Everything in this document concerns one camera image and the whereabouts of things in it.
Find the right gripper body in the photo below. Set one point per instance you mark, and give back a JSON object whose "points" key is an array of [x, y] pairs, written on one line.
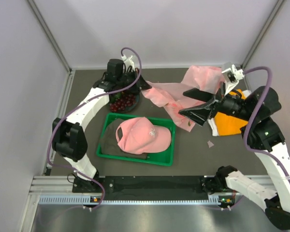
{"points": [[229, 105]]}

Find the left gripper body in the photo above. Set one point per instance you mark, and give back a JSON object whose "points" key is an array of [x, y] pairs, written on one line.
{"points": [[125, 80]]}

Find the green avocado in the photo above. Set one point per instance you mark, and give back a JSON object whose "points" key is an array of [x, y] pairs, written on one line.
{"points": [[117, 96]]}

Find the pink plastic bag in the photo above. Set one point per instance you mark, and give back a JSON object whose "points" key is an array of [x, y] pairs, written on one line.
{"points": [[170, 95]]}

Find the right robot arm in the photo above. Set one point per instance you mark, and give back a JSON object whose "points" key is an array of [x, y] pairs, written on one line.
{"points": [[264, 138]]}

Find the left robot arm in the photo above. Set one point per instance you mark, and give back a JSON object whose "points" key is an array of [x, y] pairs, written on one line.
{"points": [[68, 137]]}

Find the white folded cloth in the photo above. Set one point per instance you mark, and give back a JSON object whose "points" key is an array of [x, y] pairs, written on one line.
{"points": [[215, 128]]}

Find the orange folded t-shirt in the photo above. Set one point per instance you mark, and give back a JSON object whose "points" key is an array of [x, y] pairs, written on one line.
{"points": [[229, 123]]}

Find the dark fruit plate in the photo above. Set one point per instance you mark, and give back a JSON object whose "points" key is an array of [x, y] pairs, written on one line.
{"points": [[133, 106]]}

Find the pink baseball cap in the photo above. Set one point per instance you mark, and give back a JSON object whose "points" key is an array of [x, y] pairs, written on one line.
{"points": [[138, 135]]}

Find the green plastic tray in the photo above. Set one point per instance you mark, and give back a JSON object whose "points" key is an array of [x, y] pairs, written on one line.
{"points": [[164, 158]]}

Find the dark olive folded cloth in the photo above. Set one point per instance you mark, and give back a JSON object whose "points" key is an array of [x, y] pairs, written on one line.
{"points": [[108, 143]]}

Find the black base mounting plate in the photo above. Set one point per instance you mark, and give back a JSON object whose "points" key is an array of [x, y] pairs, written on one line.
{"points": [[197, 184]]}

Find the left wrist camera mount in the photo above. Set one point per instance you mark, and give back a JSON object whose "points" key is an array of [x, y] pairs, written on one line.
{"points": [[129, 62]]}

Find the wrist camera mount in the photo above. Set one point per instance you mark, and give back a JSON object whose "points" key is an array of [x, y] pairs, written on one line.
{"points": [[129, 62], [232, 76]]}

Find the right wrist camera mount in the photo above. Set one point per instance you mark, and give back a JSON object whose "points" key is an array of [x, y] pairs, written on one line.
{"points": [[232, 76]]}

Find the grey slotted cable duct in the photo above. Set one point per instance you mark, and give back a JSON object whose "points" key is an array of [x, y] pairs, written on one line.
{"points": [[91, 201]]}

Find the aluminium frame rail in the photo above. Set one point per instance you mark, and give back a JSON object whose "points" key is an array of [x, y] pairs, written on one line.
{"points": [[60, 185]]}

